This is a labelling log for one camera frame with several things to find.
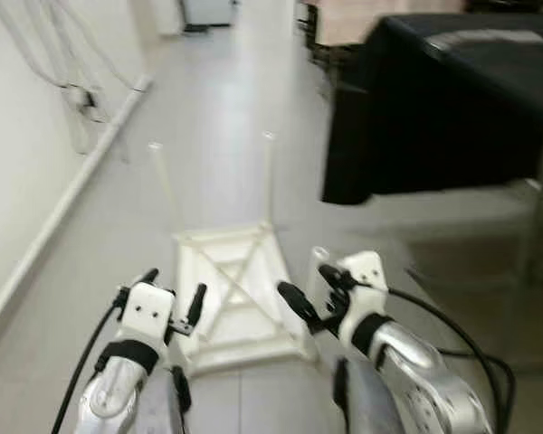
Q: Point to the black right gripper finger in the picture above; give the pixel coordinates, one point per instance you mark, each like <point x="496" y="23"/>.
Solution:
<point x="331" y="275"/>
<point x="299" y="305"/>

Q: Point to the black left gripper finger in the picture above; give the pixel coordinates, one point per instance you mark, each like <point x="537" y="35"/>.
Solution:
<point x="147" y="277"/>
<point x="197" y="303"/>

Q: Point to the white plastic children table top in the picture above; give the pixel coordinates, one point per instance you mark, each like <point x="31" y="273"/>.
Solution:
<point x="244" y="307"/>

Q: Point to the black tablecloth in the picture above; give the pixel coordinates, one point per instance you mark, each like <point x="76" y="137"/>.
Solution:
<point x="434" y="108"/>

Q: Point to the beige cloth covered side table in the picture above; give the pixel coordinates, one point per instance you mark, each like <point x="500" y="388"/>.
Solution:
<point x="380" y="18"/>

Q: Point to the white fridge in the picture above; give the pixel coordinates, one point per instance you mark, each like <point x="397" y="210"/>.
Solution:
<point x="208" y="11"/>

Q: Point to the clear tape patch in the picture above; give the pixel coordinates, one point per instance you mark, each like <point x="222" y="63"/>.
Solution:
<point x="484" y="39"/>

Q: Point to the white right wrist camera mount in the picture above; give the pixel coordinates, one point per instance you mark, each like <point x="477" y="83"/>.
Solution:
<point x="362" y="276"/>

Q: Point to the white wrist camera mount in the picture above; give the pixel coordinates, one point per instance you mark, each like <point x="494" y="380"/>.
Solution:
<point x="149" y="309"/>
<point x="362" y="276"/>

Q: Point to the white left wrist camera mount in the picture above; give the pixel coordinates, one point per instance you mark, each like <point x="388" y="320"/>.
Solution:
<point x="149" y="309"/>

